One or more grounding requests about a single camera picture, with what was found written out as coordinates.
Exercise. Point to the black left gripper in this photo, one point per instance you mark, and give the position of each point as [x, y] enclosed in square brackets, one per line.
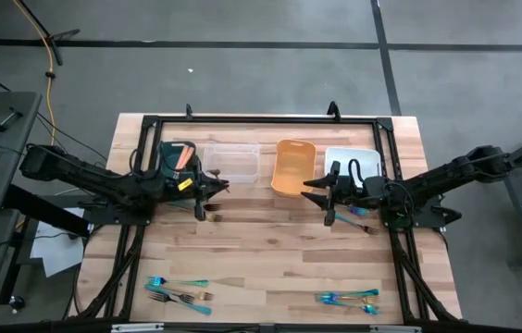
[182, 196]

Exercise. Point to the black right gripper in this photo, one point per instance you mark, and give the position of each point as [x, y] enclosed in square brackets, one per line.
[372, 192]

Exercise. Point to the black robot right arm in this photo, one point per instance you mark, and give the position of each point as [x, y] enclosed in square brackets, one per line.
[451, 171]

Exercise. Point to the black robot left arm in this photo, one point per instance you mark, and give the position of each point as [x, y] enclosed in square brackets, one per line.
[80, 173]

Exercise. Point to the yellow label tag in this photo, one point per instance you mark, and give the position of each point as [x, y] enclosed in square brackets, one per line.
[185, 184]

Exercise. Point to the clear plastic bin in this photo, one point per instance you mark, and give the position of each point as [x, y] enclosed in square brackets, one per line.
[233, 162]

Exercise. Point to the orange plastic bin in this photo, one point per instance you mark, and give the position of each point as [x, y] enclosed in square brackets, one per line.
[293, 166]

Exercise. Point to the white plastic bin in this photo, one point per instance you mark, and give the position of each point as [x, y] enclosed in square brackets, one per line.
[367, 159]

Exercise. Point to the dark teal plastic bin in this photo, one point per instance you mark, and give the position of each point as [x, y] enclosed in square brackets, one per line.
[166, 157]

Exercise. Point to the white paper sheets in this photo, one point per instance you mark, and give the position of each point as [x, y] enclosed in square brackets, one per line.
[57, 250]

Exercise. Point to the black support beam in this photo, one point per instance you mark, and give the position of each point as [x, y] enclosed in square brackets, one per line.
[43, 210]

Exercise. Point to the black tripod stand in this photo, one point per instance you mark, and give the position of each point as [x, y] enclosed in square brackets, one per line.
[64, 33]

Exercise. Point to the black caster wheel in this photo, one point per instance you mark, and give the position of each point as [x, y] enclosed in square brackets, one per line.
[17, 303]

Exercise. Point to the black frame clip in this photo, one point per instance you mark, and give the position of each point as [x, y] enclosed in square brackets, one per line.
[189, 112]
[333, 112]

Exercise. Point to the black aluminium table frame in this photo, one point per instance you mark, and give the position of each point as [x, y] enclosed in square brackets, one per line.
[265, 119]

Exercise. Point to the silver metal bracket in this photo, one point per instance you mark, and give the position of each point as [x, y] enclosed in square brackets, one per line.
[136, 328]
[395, 329]

